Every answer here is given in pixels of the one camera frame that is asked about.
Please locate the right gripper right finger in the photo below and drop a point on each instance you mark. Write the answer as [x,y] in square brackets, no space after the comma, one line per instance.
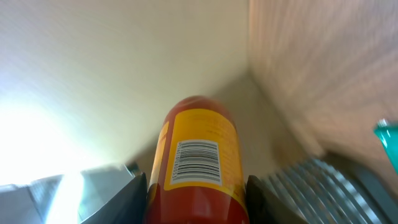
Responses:
[264,207]

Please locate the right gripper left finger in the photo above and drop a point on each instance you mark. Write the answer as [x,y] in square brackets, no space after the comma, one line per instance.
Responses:
[126,207]

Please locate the red yellow sauce bottle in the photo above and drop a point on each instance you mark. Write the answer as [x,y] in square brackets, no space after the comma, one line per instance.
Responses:
[197,176]

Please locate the teal wet wipes pack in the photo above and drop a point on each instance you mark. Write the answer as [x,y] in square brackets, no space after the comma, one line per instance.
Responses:
[386,131]

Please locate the grey plastic shopping basket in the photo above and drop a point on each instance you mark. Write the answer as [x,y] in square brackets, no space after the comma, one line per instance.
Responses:
[333,189]

